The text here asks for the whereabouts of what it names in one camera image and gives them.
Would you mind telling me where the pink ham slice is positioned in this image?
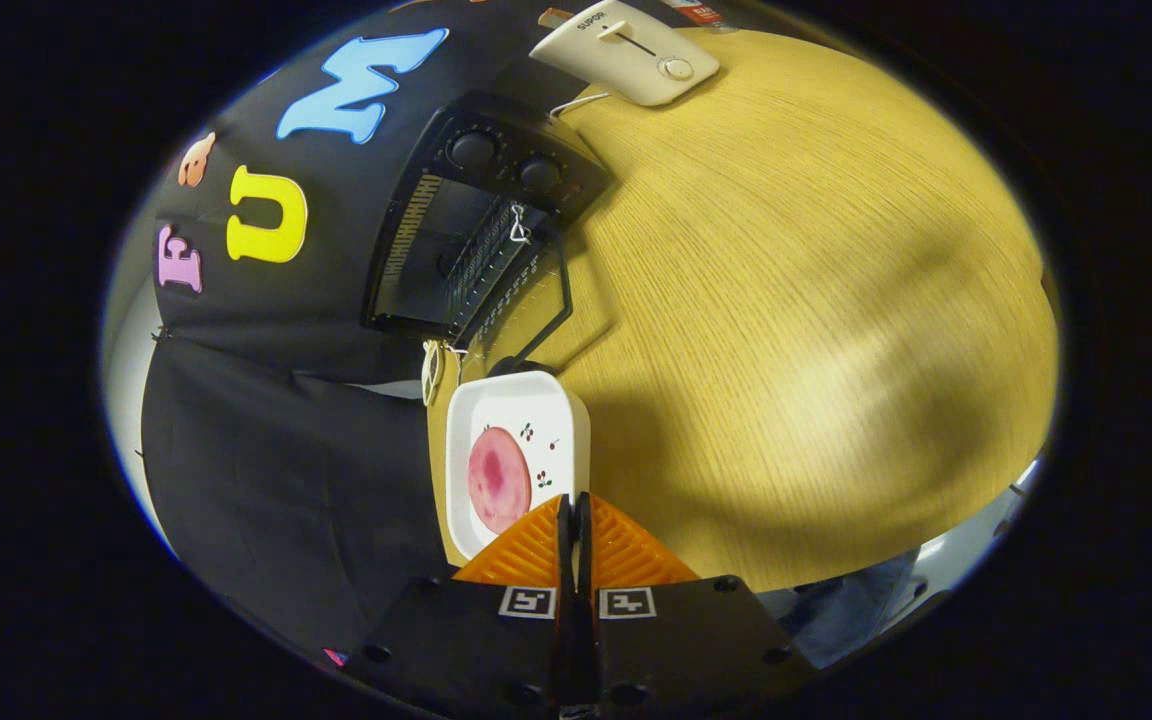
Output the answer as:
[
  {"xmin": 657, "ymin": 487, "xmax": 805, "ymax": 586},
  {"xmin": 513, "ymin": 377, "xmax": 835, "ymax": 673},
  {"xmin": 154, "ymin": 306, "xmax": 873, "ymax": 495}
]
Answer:
[{"xmin": 467, "ymin": 426, "xmax": 534, "ymax": 536}]

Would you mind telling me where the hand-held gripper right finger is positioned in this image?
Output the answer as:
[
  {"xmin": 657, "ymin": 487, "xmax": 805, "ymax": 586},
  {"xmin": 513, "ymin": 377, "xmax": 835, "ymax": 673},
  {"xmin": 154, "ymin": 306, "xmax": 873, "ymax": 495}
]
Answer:
[{"xmin": 576, "ymin": 492, "xmax": 817, "ymax": 719}]

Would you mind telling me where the person's blue jeans leg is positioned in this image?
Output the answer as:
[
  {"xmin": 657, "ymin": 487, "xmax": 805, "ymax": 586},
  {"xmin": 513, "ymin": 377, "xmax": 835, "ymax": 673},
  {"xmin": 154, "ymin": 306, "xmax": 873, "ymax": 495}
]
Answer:
[{"xmin": 766, "ymin": 550, "xmax": 922, "ymax": 668}]

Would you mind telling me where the white pop-up toaster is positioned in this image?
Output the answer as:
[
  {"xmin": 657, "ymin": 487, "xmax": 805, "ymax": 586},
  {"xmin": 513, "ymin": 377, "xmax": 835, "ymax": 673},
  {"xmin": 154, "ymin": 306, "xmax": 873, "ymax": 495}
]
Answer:
[{"xmin": 529, "ymin": 0, "xmax": 721, "ymax": 108}]

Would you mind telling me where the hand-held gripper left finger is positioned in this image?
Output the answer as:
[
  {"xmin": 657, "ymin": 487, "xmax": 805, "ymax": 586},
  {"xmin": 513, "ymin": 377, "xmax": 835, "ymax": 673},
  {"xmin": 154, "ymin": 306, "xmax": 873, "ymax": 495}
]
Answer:
[{"xmin": 341, "ymin": 492, "xmax": 577, "ymax": 720}]

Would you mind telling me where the black toaster oven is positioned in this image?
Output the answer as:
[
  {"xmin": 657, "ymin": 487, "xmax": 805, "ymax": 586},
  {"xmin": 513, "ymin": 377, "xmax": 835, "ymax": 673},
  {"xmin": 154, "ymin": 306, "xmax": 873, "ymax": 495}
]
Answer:
[{"xmin": 361, "ymin": 88, "xmax": 615, "ymax": 376}]

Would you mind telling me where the white square plate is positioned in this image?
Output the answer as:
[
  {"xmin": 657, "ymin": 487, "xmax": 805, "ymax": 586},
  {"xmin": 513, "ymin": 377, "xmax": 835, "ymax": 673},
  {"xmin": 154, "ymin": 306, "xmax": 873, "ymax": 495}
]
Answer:
[{"xmin": 444, "ymin": 370, "xmax": 592, "ymax": 563}]

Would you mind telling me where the black backdrop cloth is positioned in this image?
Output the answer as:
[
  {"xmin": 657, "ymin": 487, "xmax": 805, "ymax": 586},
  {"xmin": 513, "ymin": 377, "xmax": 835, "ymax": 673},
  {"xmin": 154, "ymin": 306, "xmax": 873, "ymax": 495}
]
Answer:
[{"xmin": 101, "ymin": 0, "xmax": 577, "ymax": 661}]

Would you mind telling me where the white power cable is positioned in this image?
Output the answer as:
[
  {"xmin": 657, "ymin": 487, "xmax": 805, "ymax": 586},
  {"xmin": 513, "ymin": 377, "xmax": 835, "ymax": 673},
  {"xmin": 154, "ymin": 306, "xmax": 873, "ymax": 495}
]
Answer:
[{"xmin": 548, "ymin": 90, "xmax": 617, "ymax": 119}]

